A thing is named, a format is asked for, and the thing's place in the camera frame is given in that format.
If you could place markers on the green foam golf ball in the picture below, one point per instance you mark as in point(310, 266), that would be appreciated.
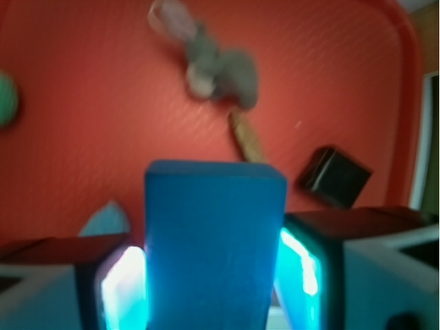
point(9, 99)

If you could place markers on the grey plush bunny toy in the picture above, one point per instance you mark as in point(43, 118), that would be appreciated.
point(212, 73)

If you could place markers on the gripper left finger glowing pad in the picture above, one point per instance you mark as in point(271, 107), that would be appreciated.
point(81, 282)

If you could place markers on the black rectangular block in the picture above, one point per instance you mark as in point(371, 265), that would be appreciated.
point(334, 177)

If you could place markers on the light blue sponge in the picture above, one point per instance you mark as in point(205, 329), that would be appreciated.
point(109, 219)

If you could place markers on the blue wooden block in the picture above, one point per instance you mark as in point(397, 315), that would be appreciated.
point(212, 231)

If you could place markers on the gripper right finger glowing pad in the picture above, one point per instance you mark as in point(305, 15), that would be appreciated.
point(364, 268)

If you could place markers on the brown wood piece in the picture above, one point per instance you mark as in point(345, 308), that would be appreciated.
point(246, 137)

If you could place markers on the red plastic tray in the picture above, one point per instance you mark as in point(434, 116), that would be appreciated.
point(103, 95)

